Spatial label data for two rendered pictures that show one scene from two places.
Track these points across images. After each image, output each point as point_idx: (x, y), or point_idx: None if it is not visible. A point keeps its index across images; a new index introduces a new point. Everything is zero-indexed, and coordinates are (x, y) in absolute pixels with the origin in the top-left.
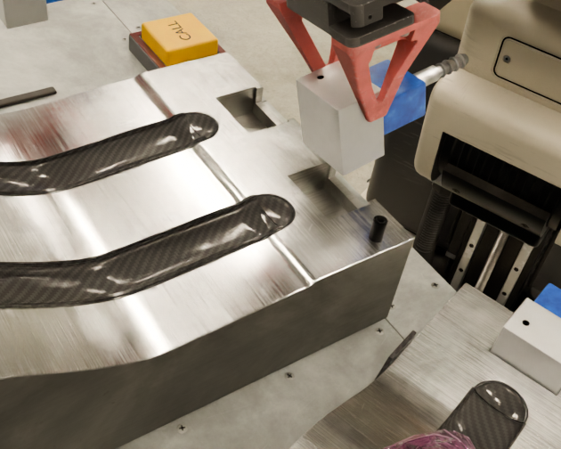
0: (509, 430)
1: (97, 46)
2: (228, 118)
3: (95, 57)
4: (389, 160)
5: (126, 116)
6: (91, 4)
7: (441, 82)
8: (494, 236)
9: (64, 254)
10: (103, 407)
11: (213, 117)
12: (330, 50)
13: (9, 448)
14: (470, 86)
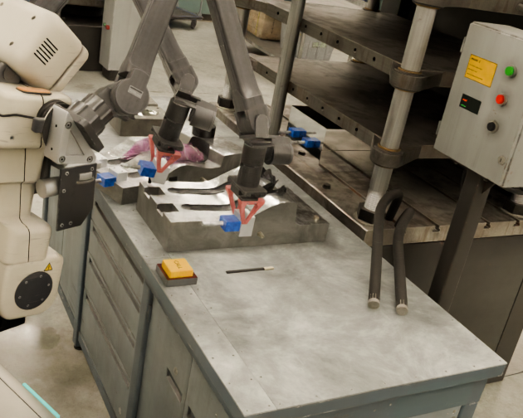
0: (131, 174)
1: (210, 287)
2: (177, 206)
3: (211, 283)
4: None
5: (206, 213)
6: (212, 308)
7: (60, 255)
8: None
9: (222, 193)
10: None
11: (181, 207)
12: (160, 166)
13: None
14: (49, 250)
